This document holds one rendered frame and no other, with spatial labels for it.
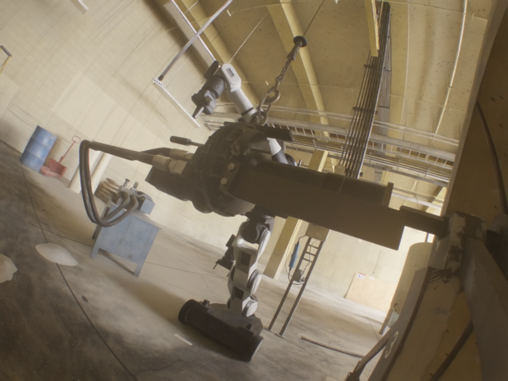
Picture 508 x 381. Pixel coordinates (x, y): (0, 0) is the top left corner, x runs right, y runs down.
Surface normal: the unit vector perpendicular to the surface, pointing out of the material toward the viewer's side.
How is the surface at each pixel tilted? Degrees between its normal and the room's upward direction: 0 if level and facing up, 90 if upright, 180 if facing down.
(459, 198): 122
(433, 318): 90
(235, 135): 65
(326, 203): 90
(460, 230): 90
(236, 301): 53
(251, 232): 105
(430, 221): 126
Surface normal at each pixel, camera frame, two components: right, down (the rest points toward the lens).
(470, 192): -0.55, 0.22
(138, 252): 0.58, 0.07
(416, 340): -0.39, -0.39
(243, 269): 0.09, -0.84
